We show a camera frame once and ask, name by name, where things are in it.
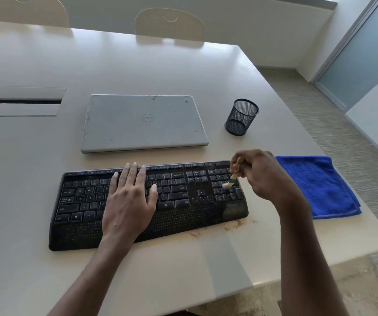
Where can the black mesh pen holder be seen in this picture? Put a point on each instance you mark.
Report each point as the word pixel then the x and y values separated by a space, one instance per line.
pixel 241 117

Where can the frosted glass door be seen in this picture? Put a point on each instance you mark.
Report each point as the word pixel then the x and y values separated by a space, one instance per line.
pixel 356 52

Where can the silver laptop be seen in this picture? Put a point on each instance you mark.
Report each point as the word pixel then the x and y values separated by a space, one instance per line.
pixel 139 125

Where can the person's right hand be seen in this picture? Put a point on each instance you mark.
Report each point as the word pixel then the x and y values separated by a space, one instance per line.
pixel 268 177

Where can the person's left forearm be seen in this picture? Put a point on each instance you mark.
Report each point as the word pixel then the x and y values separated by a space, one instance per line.
pixel 83 283

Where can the small wooden brush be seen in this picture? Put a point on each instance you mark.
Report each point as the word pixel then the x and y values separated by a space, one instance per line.
pixel 231 177

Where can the blue microfibre cloth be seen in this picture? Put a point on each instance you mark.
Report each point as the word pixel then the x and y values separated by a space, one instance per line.
pixel 322 187

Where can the black keyboard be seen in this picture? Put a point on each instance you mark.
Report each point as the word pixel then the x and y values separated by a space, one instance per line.
pixel 189 213

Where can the person's black clothing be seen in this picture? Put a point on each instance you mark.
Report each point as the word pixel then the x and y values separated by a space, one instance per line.
pixel 192 313

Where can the grey window frame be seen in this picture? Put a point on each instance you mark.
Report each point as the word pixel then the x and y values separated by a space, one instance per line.
pixel 307 0

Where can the person's right forearm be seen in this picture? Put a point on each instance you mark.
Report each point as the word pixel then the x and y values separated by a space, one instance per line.
pixel 310 266

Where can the person's left hand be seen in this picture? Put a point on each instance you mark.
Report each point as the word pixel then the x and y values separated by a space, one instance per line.
pixel 128 207

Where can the cream perforated chair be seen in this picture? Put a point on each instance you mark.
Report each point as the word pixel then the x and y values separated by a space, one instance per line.
pixel 24 11
pixel 170 26

